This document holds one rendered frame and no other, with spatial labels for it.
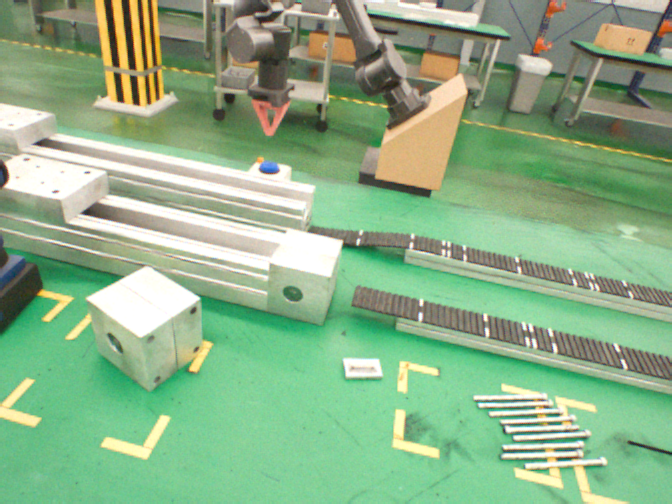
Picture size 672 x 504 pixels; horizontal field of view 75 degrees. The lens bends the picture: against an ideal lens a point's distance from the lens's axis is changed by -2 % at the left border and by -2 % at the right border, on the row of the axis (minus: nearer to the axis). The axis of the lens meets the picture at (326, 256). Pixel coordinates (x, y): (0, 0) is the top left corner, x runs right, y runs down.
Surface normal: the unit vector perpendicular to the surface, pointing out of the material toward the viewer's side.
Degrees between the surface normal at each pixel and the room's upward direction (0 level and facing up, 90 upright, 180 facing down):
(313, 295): 90
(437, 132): 90
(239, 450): 0
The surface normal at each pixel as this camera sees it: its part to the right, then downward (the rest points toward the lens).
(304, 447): 0.12, -0.81
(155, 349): 0.83, 0.40
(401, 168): -0.19, 0.54
